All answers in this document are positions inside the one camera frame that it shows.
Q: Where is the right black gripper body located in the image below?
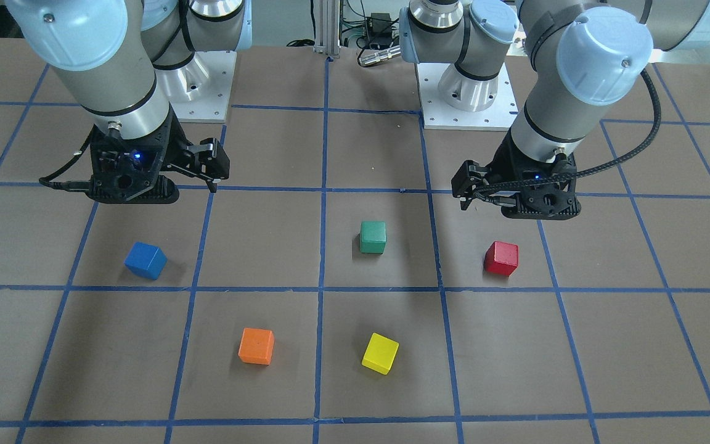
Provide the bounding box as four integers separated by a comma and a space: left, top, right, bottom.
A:
150, 113, 197, 178

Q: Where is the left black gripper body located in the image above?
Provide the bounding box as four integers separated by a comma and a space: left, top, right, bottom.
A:
485, 130, 521, 185

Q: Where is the red wooden block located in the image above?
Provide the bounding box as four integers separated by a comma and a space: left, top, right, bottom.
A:
484, 240, 520, 276

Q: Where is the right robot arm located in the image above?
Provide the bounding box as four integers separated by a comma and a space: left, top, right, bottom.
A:
6, 1, 253, 204

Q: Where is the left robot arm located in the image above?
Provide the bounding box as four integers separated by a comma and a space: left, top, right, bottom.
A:
398, 1, 710, 220

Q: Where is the green wooden block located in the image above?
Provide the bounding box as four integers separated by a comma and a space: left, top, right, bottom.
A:
359, 220, 387, 255

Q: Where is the blue wooden block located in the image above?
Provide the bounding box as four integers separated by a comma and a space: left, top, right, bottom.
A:
124, 242, 168, 281

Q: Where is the orange wooden block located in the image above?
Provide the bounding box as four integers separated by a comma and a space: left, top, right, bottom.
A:
239, 327, 274, 365

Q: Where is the yellow wooden block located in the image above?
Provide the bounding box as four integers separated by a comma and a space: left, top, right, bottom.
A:
361, 332, 399, 376

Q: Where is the black braided cable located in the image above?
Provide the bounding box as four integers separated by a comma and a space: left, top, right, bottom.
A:
472, 68, 665, 198

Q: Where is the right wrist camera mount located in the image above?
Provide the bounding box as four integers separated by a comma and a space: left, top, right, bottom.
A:
84, 126, 179, 204

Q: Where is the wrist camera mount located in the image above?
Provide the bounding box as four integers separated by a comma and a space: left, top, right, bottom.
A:
84, 126, 179, 204
501, 150, 581, 220

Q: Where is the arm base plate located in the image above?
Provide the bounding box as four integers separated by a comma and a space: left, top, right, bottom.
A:
416, 63, 520, 131
156, 51, 239, 123

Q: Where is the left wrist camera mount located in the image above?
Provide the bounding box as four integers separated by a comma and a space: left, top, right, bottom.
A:
501, 150, 581, 220

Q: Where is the aluminium frame post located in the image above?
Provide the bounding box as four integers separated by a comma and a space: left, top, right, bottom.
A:
312, 0, 341, 60

